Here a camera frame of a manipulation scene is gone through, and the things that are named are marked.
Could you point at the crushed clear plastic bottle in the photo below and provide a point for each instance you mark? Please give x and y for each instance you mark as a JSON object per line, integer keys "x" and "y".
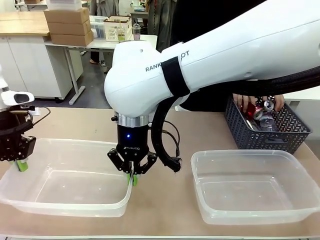
{"x": 268, "y": 125}

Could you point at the person's left hand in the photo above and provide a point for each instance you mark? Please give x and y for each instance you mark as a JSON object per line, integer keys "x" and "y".
{"x": 279, "y": 102}

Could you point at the white cabinet with wooden top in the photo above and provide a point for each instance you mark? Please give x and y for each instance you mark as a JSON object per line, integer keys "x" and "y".
{"x": 25, "y": 57}

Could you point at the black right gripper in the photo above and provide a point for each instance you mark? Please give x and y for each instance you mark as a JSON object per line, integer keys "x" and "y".
{"x": 130, "y": 142}

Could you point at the person's right hand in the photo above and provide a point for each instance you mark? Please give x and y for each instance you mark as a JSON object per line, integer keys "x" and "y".
{"x": 243, "y": 100}

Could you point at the grey plastic woven basket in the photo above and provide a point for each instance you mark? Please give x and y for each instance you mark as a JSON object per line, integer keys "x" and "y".
{"x": 262, "y": 145}

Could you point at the white desk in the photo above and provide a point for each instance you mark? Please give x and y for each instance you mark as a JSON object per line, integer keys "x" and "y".
{"x": 100, "y": 43}

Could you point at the person's black clothed torso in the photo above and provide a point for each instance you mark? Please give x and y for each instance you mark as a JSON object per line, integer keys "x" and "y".
{"x": 200, "y": 20}

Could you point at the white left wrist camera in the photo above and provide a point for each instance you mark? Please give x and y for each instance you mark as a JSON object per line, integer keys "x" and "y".
{"x": 17, "y": 98}

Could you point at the clear plastic storage box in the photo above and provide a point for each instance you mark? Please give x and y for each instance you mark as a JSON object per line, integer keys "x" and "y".
{"x": 97, "y": 27}

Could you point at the cup with green drink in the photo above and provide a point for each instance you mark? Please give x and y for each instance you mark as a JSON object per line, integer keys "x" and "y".
{"x": 121, "y": 36}

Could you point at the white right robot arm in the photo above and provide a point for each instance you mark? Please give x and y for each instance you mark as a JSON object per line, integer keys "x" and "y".
{"x": 225, "y": 50}

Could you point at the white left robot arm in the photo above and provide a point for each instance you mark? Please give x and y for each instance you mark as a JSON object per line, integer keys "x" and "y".
{"x": 2, "y": 82}

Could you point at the white plastic laundry basket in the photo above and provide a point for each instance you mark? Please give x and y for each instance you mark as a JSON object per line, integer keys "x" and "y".
{"x": 112, "y": 30}

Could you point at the clear plastic container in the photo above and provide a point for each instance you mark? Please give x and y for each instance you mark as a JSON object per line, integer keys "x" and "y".
{"x": 250, "y": 215}
{"x": 75, "y": 207}

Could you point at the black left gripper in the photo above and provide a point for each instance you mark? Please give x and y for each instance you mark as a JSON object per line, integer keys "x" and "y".
{"x": 12, "y": 140}

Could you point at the cup with pink drink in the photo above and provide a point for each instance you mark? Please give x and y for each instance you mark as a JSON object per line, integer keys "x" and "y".
{"x": 136, "y": 32}

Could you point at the brown cardboard box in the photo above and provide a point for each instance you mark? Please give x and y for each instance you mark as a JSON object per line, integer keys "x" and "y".
{"x": 67, "y": 15}
{"x": 68, "y": 27}
{"x": 71, "y": 38}

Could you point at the hanging grey coat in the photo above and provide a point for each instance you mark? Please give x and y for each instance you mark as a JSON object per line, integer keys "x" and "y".
{"x": 162, "y": 22}

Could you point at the background person in grey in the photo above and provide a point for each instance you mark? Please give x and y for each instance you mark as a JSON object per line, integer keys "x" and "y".
{"x": 102, "y": 7}

